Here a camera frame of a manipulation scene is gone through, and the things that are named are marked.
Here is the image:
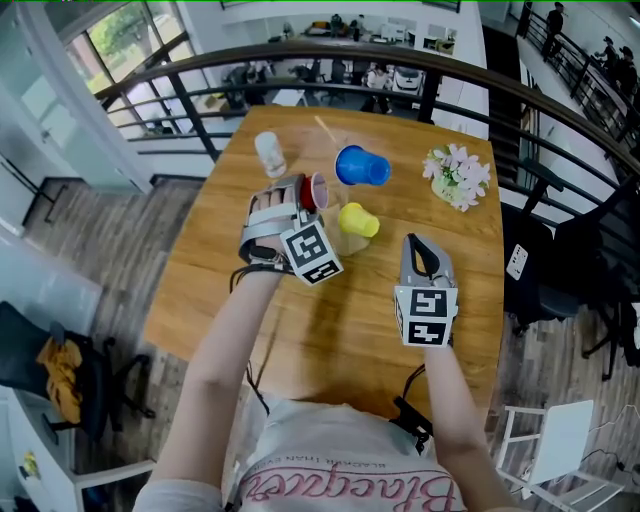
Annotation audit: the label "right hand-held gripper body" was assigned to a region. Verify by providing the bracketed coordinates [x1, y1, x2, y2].
[392, 269, 460, 349]

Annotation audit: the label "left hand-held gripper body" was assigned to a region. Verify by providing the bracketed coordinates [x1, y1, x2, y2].
[238, 173, 345, 288]

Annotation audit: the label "red plastic cup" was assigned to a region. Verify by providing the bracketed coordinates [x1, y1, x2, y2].
[299, 172, 330, 211]

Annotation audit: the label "wooden cup tree stand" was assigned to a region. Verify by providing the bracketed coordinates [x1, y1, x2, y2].
[313, 114, 374, 257]

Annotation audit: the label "yellow plastic cup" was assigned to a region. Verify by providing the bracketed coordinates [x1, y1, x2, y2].
[338, 201, 381, 238]

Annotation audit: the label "blue plastic cup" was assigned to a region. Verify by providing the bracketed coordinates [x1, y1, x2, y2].
[335, 144, 392, 187]

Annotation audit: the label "person's right forearm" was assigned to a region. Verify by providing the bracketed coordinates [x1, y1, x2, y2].
[423, 344, 516, 512]

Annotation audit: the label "person's left forearm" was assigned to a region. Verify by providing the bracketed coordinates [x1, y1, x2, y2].
[149, 267, 284, 501]

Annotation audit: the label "clear plastic cup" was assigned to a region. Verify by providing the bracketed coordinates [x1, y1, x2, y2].
[254, 131, 287, 179]

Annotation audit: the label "person's left hand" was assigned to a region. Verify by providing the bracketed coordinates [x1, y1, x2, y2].
[248, 189, 287, 217]

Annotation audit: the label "white power strip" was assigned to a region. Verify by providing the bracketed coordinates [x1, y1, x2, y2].
[505, 243, 530, 281]

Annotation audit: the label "pink flowers in pot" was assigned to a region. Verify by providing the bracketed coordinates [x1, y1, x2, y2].
[422, 143, 492, 213]

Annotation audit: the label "black office chair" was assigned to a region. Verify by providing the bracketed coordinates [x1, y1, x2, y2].
[0, 299, 156, 444]
[589, 199, 640, 369]
[499, 157, 621, 381]

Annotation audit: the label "black clip device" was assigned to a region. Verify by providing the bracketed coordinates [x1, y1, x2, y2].
[389, 394, 434, 454]

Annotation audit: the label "white shirt pink print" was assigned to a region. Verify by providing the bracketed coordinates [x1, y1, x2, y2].
[134, 394, 469, 512]

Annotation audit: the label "white folding chair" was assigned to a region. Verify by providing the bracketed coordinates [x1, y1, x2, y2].
[492, 399, 626, 512]

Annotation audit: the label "large glass window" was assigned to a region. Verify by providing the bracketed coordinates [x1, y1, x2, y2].
[64, 0, 191, 91]

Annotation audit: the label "white cabinet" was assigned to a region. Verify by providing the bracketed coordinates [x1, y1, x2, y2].
[0, 219, 104, 341]

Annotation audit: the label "mustard yellow cloth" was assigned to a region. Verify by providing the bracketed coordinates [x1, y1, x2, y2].
[35, 337, 84, 425]

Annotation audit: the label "thin black cable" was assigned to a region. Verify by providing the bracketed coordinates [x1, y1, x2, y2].
[402, 364, 426, 401]
[229, 264, 274, 416]

